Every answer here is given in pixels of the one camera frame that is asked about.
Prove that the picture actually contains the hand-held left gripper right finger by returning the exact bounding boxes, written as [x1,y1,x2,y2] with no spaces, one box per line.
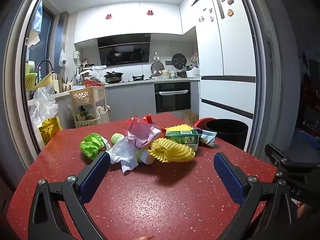
[213,152,299,240]

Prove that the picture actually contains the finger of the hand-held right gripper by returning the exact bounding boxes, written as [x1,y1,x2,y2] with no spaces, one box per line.
[297,129,320,144]
[264,143,320,170]

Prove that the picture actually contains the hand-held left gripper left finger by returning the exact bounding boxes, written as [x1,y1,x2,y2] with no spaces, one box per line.
[27,151,112,240]

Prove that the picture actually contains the green plastic bag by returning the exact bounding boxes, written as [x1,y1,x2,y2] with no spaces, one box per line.
[80,133,111,161]

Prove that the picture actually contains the black trash bin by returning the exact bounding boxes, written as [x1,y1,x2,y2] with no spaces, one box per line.
[204,119,249,151]

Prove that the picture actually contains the blue white snack wrapper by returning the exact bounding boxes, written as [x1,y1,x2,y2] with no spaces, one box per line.
[198,129,217,148]

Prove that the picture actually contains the green white bottle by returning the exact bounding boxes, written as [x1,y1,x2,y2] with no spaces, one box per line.
[136,148,155,166]

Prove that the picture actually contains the green drink carton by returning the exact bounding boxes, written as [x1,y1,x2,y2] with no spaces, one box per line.
[165,129,199,152]

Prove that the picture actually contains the yellow foam fruit net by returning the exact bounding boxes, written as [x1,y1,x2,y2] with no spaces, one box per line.
[147,138,196,164]

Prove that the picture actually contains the pink red plastic bag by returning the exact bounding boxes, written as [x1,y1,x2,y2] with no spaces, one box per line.
[123,115,166,151]

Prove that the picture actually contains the person's right hand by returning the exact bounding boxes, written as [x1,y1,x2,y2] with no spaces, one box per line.
[297,202,311,218]

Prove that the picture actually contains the red stool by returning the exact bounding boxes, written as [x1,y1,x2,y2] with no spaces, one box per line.
[194,117,217,131]

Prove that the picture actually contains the gold foil bag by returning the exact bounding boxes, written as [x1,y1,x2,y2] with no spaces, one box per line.
[38,116,63,146]

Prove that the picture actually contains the cardboard box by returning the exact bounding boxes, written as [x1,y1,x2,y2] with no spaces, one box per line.
[183,111,199,126]

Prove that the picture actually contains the beige plastic storage cart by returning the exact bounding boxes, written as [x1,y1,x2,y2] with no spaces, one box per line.
[69,85,110,129]

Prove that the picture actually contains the grey base cabinets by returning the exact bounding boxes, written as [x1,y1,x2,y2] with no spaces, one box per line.
[104,79,201,123]

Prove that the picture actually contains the clear plastic bag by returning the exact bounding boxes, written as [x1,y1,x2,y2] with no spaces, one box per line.
[29,84,59,125]

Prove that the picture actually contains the red plastic bag on cart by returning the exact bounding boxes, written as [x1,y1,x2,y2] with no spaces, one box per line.
[85,78,102,88]

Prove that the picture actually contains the beige knife block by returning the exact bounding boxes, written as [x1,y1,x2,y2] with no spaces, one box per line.
[57,73,73,93]

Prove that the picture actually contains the black built-in oven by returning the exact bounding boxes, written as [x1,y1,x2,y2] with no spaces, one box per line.
[154,82,192,114]

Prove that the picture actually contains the black wok with lid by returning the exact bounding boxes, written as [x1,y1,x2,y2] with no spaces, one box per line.
[103,71,124,84]

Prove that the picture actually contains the white plastic bag on cart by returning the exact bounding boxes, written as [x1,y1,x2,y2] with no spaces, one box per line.
[79,65,107,84]

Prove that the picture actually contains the yellow dish tray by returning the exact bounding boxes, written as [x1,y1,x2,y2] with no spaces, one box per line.
[33,73,56,91]

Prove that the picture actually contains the white refrigerator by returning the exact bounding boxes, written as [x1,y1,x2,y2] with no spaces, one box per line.
[194,0,257,153]

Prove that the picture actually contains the white rice cooker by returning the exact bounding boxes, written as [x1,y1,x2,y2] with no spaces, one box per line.
[186,65,201,79]

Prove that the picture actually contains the green plastic basket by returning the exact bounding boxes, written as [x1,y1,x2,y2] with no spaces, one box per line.
[25,72,38,91]

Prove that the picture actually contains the black kitchen faucet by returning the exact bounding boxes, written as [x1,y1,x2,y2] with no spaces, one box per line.
[37,59,54,86]

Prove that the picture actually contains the round black hanging pan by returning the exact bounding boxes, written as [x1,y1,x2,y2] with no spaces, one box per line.
[171,53,187,69]

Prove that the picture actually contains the round grey strainer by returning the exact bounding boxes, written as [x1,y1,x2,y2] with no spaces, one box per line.
[150,61,165,74]

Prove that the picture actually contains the black range hood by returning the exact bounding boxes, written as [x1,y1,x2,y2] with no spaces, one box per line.
[97,33,152,67]

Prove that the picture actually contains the group of fridge magnets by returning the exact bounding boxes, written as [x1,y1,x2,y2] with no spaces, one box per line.
[198,0,240,23]

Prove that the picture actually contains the white wall cabinets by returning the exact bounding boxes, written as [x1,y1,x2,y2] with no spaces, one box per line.
[74,2,197,44]

